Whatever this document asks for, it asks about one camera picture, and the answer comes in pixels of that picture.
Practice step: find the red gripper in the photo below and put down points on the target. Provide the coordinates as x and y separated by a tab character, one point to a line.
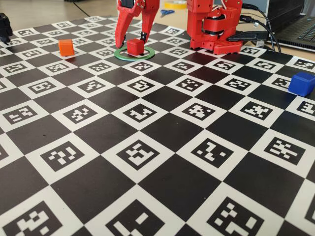
127	12

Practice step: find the red cube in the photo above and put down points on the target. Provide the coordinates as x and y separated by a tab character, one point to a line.
135	47

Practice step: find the orange cube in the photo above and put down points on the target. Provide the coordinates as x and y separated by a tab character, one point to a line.
66	48

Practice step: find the blue cube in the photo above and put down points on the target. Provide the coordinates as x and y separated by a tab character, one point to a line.
302	84

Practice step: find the red 3D-printed robot arm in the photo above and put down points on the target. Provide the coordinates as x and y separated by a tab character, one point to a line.
197	24

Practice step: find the blue scissors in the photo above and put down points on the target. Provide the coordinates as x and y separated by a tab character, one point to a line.
166	12

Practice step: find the yellow tape roll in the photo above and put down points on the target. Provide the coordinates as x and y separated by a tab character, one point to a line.
175	6

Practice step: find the black flat adapter plug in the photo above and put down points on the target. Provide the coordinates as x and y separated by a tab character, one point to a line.
248	36

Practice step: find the black laptop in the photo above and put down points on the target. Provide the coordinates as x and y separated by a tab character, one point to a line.
285	14

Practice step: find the checkerboard marker mat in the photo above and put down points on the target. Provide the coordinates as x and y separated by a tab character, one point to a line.
157	172

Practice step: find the black camera stand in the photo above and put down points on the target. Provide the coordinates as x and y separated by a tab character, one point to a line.
5	28

